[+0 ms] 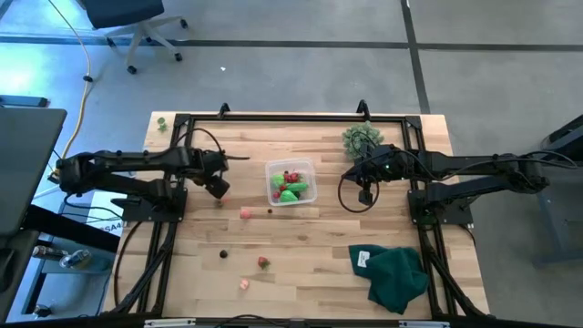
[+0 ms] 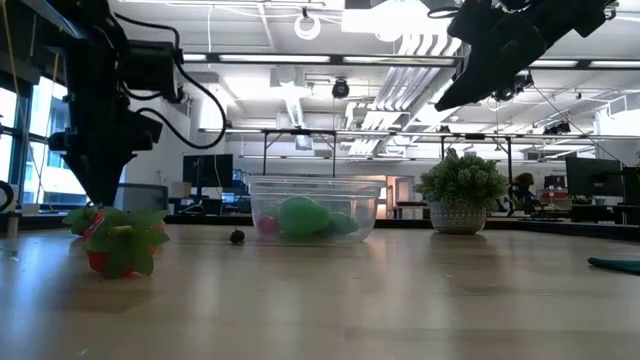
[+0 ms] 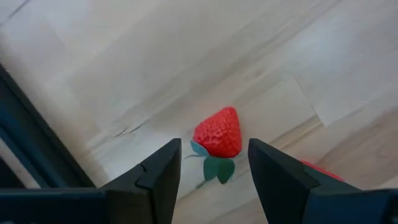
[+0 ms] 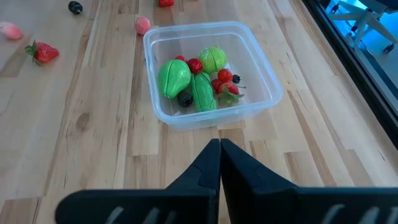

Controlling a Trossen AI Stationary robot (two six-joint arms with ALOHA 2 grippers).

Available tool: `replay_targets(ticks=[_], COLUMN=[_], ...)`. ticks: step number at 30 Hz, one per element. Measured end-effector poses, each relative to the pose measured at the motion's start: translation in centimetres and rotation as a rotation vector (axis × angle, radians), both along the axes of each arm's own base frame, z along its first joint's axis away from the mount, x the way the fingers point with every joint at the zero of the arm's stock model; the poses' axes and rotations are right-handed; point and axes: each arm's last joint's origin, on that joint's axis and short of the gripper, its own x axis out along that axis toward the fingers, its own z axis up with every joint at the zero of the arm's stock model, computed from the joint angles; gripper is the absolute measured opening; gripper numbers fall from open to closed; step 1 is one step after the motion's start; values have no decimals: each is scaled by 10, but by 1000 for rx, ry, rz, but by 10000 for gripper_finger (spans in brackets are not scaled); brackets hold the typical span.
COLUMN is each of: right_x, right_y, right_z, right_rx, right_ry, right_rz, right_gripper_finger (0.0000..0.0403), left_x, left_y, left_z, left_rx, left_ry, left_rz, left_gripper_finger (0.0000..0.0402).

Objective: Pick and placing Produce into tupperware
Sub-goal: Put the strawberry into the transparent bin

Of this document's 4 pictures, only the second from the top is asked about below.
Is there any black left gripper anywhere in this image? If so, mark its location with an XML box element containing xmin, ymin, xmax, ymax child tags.
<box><xmin>47</xmin><ymin>106</ymin><xmax>165</xmax><ymax>209</ymax></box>

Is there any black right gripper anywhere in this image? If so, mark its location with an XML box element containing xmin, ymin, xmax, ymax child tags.
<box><xmin>434</xmin><ymin>0</ymin><xmax>581</xmax><ymax>112</ymax></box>

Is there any small red toy fruit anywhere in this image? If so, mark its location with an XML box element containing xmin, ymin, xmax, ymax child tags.
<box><xmin>256</xmin><ymin>215</ymin><xmax>279</xmax><ymax>236</ymax></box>

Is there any green toy pear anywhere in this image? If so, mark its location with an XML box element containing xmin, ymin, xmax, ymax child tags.
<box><xmin>277</xmin><ymin>195</ymin><xmax>332</xmax><ymax>239</ymax></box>

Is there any clear plastic tupperware container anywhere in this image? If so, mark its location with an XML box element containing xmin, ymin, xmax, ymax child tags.
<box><xmin>247</xmin><ymin>175</ymin><xmax>386</xmax><ymax>243</ymax></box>

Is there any large office window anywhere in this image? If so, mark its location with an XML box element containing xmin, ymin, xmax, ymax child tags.
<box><xmin>0</xmin><ymin>74</ymin><xmax>120</xmax><ymax>209</ymax></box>

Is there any black computer monitor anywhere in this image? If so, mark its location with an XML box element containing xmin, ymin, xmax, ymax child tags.
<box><xmin>182</xmin><ymin>153</ymin><xmax>234</xmax><ymax>188</ymax></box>
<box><xmin>622</xmin><ymin>167</ymin><xmax>640</xmax><ymax>206</ymax></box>
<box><xmin>565</xmin><ymin>157</ymin><xmax>624</xmax><ymax>197</ymax></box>

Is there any green potted plant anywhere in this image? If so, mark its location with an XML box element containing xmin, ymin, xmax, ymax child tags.
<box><xmin>413</xmin><ymin>148</ymin><xmax>509</xmax><ymax>235</ymax></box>

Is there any person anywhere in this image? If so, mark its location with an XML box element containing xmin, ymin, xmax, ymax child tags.
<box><xmin>509</xmin><ymin>172</ymin><xmax>544</xmax><ymax>214</ymax></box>

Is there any dark green cloth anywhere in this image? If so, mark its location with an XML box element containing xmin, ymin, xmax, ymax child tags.
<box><xmin>587</xmin><ymin>256</ymin><xmax>640</xmax><ymax>275</ymax></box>

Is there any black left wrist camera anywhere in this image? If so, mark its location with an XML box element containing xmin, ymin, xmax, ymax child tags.
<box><xmin>121</xmin><ymin>40</ymin><xmax>180</xmax><ymax>104</ymax></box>

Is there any black left wrist camera cable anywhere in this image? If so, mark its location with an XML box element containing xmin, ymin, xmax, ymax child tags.
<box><xmin>112</xmin><ymin>12</ymin><xmax>229</xmax><ymax>150</ymax></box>

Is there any white hanging ring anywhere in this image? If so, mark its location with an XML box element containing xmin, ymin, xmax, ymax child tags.
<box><xmin>293</xmin><ymin>12</ymin><xmax>322</xmax><ymax>41</ymax></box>

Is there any black metal rig frame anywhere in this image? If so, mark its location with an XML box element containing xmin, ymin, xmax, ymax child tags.
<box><xmin>177</xmin><ymin>49</ymin><xmax>640</xmax><ymax>70</ymax></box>

